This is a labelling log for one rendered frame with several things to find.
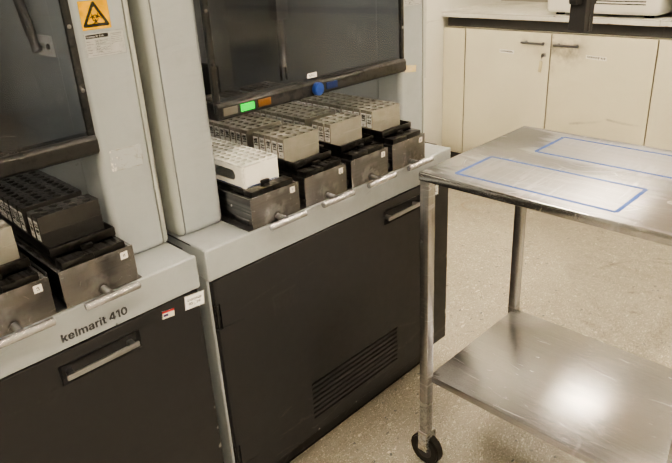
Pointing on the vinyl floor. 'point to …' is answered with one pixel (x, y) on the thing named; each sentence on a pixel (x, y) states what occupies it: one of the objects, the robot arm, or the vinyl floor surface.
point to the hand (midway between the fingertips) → (582, 4)
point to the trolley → (617, 446)
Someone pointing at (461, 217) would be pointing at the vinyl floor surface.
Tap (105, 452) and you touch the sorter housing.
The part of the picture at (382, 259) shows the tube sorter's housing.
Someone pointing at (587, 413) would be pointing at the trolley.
